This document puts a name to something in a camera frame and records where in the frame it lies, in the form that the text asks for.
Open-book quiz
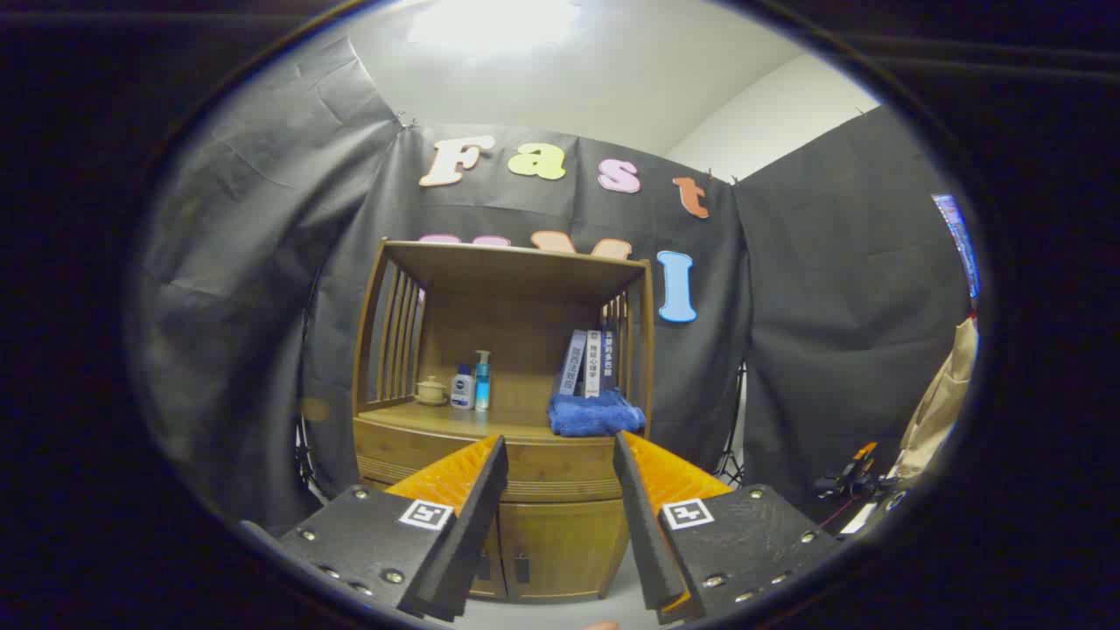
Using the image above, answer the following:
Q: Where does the black tripod stand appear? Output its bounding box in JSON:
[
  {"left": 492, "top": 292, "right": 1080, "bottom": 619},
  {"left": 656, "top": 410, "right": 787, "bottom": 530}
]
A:
[{"left": 716, "top": 363, "right": 746, "bottom": 487}]

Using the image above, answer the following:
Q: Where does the wooden countertop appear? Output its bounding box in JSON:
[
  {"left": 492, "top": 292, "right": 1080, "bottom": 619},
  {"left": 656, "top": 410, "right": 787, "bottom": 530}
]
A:
[{"left": 359, "top": 401, "right": 648, "bottom": 443}]

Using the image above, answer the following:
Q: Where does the black and orange clamp tool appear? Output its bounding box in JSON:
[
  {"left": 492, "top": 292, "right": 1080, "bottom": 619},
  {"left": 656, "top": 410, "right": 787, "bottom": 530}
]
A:
[{"left": 814, "top": 442, "right": 880, "bottom": 504}]

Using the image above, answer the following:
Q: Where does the grey book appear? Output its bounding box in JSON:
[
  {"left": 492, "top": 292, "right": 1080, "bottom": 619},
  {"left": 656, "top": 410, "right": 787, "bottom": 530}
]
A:
[{"left": 558, "top": 330, "right": 589, "bottom": 399}]

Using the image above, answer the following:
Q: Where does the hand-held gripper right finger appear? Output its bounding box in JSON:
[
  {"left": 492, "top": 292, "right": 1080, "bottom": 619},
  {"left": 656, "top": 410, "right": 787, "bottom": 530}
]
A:
[{"left": 612, "top": 430, "right": 845, "bottom": 625}]

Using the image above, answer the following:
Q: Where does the blue folded towel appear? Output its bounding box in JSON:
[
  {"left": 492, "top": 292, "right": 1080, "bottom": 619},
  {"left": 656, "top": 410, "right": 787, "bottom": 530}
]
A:
[{"left": 548, "top": 389, "right": 647, "bottom": 438}]

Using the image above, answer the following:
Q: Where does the narrow wooden cabinet door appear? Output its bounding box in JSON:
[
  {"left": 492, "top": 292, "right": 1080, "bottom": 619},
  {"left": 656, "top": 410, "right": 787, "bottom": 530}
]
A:
[{"left": 472, "top": 506, "right": 508, "bottom": 600}]

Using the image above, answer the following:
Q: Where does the wooden cabinet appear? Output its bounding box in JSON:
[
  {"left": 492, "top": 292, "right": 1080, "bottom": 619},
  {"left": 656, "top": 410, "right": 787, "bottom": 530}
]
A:
[{"left": 353, "top": 238, "right": 655, "bottom": 605}]

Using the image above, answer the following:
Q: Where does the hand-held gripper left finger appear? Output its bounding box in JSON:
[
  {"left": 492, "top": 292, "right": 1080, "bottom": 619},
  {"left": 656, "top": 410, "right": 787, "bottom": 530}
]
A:
[{"left": 278, "top": 435, "right": 509, "bottom": 623}]

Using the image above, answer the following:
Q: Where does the beige bag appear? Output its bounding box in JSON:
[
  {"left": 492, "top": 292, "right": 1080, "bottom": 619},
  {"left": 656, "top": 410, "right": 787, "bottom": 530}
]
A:
[{"left": 897, "top": 317, "right": 979, "bottom": 478}]

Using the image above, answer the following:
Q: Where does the wooden drawer with black knob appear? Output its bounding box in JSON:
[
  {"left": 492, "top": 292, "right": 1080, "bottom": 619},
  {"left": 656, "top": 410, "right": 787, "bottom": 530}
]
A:
[{"left": 354, "top": 416, "right": 627, "bottom": 505}]

